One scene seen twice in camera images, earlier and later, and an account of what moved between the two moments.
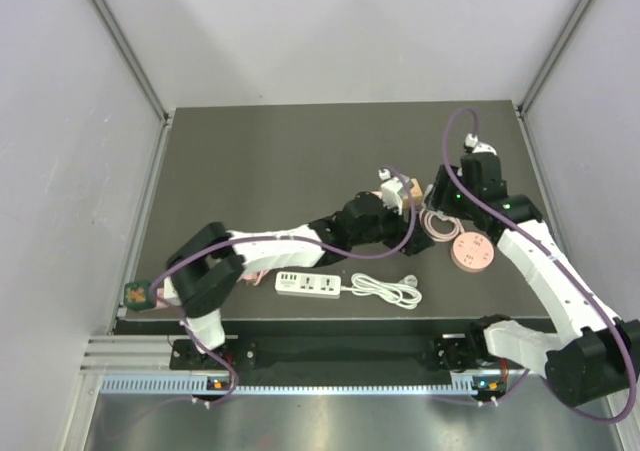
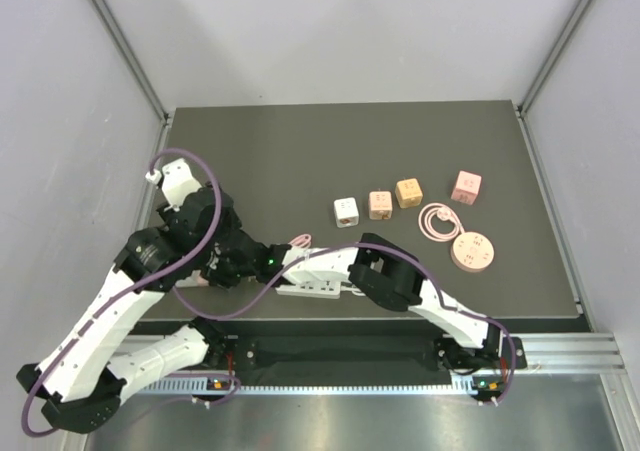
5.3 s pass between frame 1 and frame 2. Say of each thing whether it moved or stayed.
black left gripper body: moved
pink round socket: stayed
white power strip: stayed
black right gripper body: moved
